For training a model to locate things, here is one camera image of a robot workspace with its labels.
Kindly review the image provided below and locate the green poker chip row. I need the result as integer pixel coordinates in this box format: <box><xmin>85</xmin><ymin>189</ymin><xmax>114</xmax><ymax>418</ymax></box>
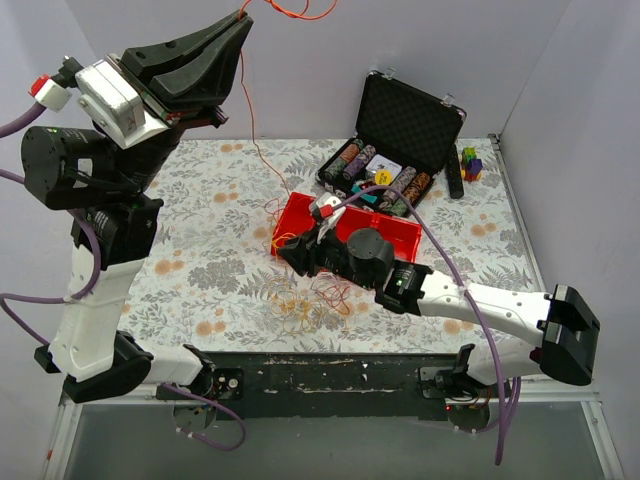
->
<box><xmin>322</xmin><ymin>139</ymin><xmax>364</xmax><ymax>181</ymax></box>

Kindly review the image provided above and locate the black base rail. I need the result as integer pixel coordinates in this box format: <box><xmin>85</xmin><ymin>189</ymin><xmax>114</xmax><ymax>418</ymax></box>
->
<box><xmin>155</xmin><ymin>351</ymin><xmax>511</xmax><ymax>420</ymax></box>

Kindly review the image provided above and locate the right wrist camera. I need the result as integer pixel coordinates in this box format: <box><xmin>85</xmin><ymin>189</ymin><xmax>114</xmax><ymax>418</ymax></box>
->
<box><xmin>309</xmin><ymin>192</ymin><xmax>346</xmax><ymax>244</ymax></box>

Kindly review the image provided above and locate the purple poker chip row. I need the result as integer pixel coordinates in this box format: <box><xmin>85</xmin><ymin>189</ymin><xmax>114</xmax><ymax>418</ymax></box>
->
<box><xmin>342</xmin><ymin>145</ymin><xmax>376</xmax><ymax>181</ymax></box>

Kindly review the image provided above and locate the colourful block toy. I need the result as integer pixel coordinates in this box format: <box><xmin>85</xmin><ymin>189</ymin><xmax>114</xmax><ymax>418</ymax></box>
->
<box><xmin>461</xmin><ymin>147</ymin><xmax>483</xmax><ymax>182</ymax></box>

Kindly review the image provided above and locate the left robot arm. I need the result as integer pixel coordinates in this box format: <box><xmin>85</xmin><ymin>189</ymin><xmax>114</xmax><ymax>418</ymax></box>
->
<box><xmin>21</xmin><ymin>11</ymin><xmax>253</xmax><ymax>403</ymax></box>

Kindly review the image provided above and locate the orange black chip row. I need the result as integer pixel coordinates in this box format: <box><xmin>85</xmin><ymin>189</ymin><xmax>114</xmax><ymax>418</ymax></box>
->
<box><xmin>389</xmin><ymin>172</ymin><xmax>431</xmax><ymax>216</ymax></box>

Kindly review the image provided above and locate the teal plastic piece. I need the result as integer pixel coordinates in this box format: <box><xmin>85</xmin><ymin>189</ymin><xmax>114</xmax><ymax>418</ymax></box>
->
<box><xmin>351</xmin><ymin>185</ymin><xmax>378</xmax><ymax>204</ymax></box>

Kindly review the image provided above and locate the orange wire pile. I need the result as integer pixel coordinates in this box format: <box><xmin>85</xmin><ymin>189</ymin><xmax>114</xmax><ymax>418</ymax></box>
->
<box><xmin>264</xmin><ymin>274</ymin><xmax>354</xmax><ymax>336</ymax></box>

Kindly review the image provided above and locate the black poker chip case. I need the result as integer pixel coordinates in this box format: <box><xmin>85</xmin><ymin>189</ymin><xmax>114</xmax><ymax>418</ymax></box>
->
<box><xmin>316</xmin><ymin>70</ymin><xmax>467</xmax><ymax>215</ymax></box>

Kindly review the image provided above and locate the red compartment tray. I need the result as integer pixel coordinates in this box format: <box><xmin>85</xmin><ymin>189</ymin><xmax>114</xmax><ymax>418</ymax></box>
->
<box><xmin>271</xmin><ymin>192</ymin><xmax>422</xmax><ymax>262</ymax></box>

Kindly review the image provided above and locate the white card deck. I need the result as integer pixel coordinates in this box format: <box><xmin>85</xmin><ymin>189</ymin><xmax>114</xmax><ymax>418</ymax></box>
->
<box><xmin>365</xmin><ymin>154</ymin><xmax>403</xmax><ymax>177</ymax></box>

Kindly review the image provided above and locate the yellow dealer button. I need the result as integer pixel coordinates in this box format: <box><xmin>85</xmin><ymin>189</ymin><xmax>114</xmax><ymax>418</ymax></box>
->
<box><xmin>374</xmin><ymin>169</ymin><xmax>393</xmax><ymax>186</ymax></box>

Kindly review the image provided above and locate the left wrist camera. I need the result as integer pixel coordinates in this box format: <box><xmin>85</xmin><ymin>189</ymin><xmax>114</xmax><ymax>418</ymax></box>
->
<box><xmin>75</xmin><ymin>57</ymin><xmax>169</xmax><ymax>149</ymax></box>

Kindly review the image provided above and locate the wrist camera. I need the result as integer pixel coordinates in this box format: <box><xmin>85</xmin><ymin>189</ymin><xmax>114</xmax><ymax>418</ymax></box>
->
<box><xmin>75</xmin><ymin>57</ymin><xmax>169</xmax><ymax>149</ymax></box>
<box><xmin>309</xmin><ymin>192</ymin><xmax>346</xmax><ymax>244</ymax></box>

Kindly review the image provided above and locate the floral table mat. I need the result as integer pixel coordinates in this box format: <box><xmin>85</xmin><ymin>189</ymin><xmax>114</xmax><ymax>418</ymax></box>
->
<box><xmin>119</xmin><ymin>139</ymin><xmax>542</xmax><ymax>353</ymax></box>

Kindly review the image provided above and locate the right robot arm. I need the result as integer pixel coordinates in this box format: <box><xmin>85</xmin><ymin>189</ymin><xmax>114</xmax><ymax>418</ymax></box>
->
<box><xmin>277</xmin><ymin>228</ymin><xmax>601</xmax><ymax>398</ymax></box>

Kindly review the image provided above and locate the black remote control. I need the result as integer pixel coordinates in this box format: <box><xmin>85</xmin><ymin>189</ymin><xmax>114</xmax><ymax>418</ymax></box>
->
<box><xmin>444</xmin><ymin>145</ymin><xmax>464</xmax><ymax>200</ymax></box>

